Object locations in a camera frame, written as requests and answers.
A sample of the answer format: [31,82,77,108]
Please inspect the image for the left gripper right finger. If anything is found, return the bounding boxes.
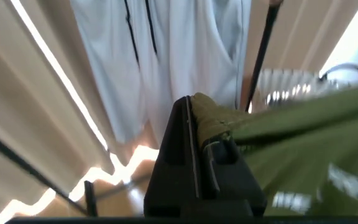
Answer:
[201,139,267,216]

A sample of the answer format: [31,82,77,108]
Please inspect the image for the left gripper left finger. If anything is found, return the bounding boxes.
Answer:
[144,95,201,217]

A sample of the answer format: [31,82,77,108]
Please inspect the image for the green garment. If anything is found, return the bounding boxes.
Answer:
[190,82,358,217]

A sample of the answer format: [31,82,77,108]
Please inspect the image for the pale grey shorts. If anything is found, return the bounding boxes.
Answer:
[70,0,251,147]

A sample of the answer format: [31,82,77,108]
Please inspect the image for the white laundry basket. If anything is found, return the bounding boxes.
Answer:
[256,62,358,106]

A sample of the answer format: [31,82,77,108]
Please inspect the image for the black clothes rack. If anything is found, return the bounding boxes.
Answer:
[0,0,284,218]

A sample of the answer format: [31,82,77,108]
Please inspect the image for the beige curtain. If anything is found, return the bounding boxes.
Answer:
[0,0,358,218]

